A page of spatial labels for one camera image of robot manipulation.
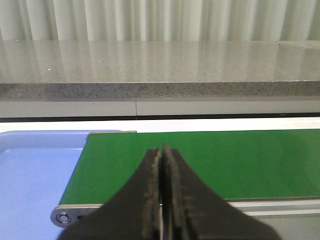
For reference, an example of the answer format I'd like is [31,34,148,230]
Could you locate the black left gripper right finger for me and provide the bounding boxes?
[161,143,281,240]

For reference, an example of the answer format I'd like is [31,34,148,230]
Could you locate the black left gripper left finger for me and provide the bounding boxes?
[59,149,160,240]

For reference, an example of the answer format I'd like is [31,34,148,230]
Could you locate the green conveyor belt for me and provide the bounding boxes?
[60,129,320,204]

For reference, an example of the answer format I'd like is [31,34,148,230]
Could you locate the blue plastic tray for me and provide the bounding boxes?
[0,129,123,240]

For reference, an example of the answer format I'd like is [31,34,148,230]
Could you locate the grey speckled stone counter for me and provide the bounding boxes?
[0,40,320,101]

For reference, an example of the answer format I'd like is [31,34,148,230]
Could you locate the white pleated curtain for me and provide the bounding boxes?
[0,0,320,41]

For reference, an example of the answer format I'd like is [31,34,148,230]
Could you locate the aluminium conveyor frame rail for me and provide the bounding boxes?
[50,197,320,228]

